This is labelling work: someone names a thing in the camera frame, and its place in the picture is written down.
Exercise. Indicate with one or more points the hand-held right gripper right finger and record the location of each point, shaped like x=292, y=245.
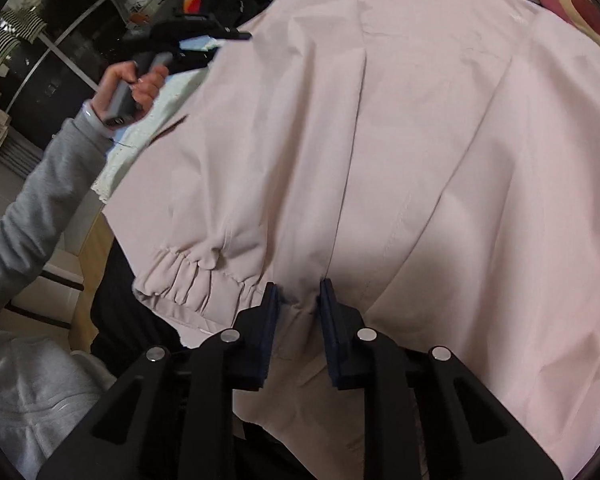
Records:
x=330, y=342

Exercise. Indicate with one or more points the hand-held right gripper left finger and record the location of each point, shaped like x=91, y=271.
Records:
x=265, y=342

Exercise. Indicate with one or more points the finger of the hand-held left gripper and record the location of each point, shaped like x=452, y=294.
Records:
x=192, y=62
x=220, y=40

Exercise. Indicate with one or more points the pink jacket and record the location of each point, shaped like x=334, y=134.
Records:
x=380, y=135

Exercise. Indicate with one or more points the dark glass wardrobe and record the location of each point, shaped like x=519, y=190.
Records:
x=65, y=75

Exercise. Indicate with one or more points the floral white bedsheet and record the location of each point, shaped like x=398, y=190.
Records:
x=125, y=160

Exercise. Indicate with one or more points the striped hanging garment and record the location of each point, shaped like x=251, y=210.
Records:
x=15, y=32

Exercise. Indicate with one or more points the dark cloth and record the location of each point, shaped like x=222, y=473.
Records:
x=125, y=310

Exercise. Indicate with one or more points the white low cabinet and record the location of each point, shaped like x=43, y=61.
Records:
x=45, y=290

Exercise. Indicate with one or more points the person's grey sweater torso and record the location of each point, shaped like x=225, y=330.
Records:
x=30, y=400

